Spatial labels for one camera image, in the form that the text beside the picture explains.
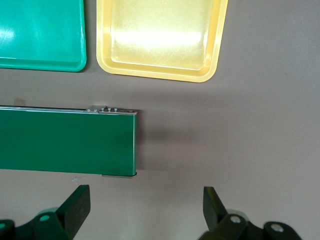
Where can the green plastic tray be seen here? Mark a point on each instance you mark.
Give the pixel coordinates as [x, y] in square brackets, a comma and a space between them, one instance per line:
[42, 32]

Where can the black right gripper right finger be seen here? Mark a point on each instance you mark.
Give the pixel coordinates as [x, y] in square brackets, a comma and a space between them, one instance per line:
[215, 212]

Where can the green conveyor belt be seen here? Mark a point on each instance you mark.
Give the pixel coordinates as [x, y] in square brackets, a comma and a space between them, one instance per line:
[67, 140]

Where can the yellow plastic tray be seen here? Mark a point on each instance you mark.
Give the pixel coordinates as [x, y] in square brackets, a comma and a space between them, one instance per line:
[162, 37]

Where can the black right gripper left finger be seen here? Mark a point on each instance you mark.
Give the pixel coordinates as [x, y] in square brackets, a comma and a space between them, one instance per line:
[75, 210]

